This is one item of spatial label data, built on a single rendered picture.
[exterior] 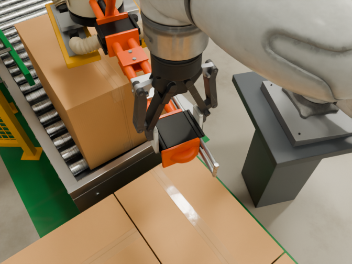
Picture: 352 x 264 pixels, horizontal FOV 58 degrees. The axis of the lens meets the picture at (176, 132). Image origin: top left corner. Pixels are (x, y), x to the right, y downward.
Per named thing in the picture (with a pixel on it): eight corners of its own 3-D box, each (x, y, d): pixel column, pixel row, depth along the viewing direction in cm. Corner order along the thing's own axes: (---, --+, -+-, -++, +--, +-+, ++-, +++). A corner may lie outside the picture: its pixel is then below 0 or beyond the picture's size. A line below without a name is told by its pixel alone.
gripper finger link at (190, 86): (173, 68, 50) (180, 63, 50) (196, 102, 59) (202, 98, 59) (183, 84, 48) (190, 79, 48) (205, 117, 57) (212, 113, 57)
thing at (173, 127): (147, 135, 63) (145, 120, 59) (180, 123, 65) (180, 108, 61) (163, 168, 59) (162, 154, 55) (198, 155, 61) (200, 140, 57)
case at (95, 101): (44, 89, 169) (13, 24, 137) (111, 62, 182) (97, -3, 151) (90, 170, 139) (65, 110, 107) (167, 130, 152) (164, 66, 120)
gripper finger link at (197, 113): (192, 105, 58) (196, 103, 59) (191, 128, 64) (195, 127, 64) (199, 116, 57) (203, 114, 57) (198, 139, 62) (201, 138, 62)
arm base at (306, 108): (310, 75, 143) (316, 66, 138) (339, 111, 130) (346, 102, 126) (275, 81, 138) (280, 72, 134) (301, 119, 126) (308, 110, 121)
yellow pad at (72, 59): (46, 8, 109) (41, -5, 105) (74, 2, 112) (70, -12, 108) (68, 69, 90) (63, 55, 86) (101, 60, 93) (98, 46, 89)
